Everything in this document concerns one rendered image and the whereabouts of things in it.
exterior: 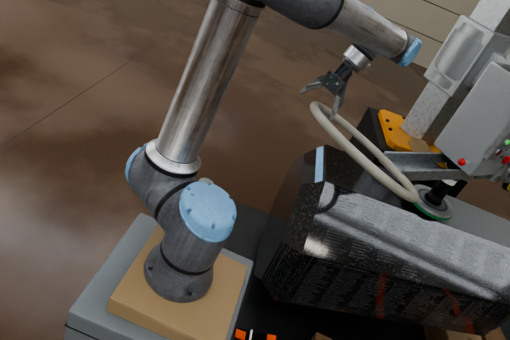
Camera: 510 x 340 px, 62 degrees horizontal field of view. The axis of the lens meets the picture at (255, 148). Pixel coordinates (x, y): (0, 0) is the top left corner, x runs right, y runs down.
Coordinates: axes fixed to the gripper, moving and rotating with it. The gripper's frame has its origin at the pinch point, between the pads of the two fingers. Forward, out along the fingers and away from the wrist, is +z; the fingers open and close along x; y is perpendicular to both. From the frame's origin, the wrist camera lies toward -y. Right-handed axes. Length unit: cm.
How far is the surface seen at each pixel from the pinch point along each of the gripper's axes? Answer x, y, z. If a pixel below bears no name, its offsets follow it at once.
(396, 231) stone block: 57, -48, 21
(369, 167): 29.0, 23.9, -1.2
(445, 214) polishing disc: 67, -57, 2
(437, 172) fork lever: 49, -32, -10
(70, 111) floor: -148, -88, 131
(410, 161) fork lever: 39, -37, -7
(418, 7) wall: -103, -623, -163
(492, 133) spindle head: 53, -36, -36
